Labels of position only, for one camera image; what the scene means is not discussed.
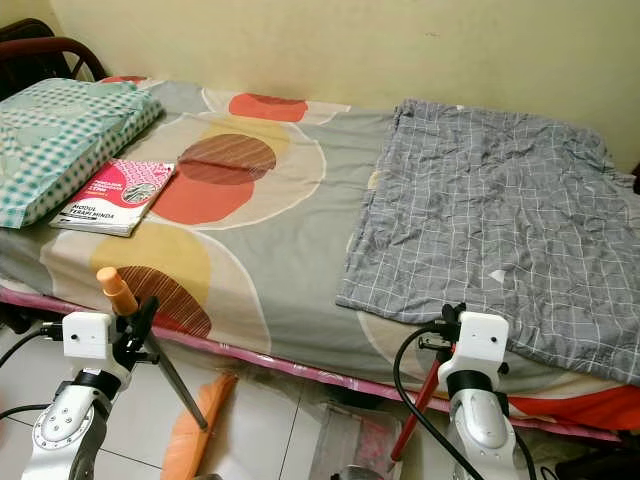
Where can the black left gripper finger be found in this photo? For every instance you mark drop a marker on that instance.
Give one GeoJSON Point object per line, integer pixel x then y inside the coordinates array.
{"type": "Point", "coordinates": [147, 314]}

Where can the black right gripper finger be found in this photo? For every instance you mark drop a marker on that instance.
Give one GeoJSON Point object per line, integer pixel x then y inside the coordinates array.
{"type": "Point", "coordinates": [451, 311]}

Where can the orange broom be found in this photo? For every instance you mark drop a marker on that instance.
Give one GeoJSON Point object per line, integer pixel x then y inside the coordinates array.
{"type": "Point", "coordinates": [115, 288]}

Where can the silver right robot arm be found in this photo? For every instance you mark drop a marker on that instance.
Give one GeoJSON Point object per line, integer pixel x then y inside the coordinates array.
{"type": "Point", "coordinates": [485, 430]}

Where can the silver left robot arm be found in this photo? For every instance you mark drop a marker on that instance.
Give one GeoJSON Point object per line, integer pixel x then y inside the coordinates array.
{"type": "Point", "coordinates": [65, 430]}

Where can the grey checked blanket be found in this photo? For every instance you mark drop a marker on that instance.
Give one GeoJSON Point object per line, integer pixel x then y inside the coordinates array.
{"type": "Point", "coordinates": [480, 220]}

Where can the pink and white book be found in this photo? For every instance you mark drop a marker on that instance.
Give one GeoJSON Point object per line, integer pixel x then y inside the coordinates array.
{"type": "Point", "coordinates": [120, 198]}

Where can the circle print bed sheet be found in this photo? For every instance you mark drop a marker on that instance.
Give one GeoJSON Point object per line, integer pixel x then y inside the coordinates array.
{"type": "Point", "coordinates": [290, 250]}

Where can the green checkered pillow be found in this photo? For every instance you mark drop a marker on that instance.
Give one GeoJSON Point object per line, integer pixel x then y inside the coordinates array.
{"type": "Point", "coordinates": [60, 150]}

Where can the dark wooden chair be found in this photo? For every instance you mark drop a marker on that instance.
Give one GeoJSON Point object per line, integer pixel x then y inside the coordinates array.
{"type": "Point", "coordinates": [50, 52]}

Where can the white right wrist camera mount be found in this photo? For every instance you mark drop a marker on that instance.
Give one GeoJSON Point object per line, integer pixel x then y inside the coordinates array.
{"type": "Point", "coordinates": [482, 342]}

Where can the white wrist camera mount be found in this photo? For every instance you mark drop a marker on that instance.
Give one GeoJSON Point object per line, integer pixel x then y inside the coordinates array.
{"type": "Point", "coordinates": [87, 337]}
{"type": "Point", "coordinates": [482, 342]}

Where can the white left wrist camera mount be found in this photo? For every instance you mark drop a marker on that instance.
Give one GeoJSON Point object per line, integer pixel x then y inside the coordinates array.
{"type": "Point", "coordinates": [87, 337]}

